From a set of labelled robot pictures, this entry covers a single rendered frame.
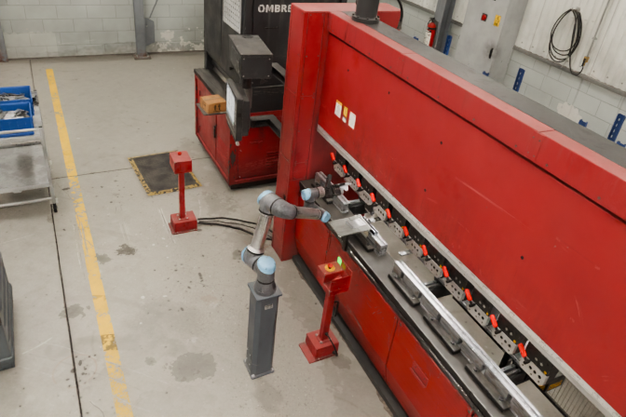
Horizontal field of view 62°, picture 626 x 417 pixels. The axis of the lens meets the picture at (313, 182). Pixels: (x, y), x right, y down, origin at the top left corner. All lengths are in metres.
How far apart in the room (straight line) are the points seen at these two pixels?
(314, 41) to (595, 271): 2.49
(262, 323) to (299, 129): 1.56
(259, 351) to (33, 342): 1.69
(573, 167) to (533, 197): 0.27
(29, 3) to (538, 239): 8.51
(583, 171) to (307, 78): 2.32
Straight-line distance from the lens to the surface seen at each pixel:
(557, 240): 2.53
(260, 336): 3.71
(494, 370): 3.13
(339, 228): 3.73
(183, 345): 4.23
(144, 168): 6.31
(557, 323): 2.66
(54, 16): 9.73
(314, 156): 4.40
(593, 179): 2.34
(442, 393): 3.35
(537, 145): 2.48
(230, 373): 4.05
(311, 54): 4.00
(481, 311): 3.00
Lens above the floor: 3.17
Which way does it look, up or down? 31 degrees down
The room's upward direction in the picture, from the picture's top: 7 degrees clockwise
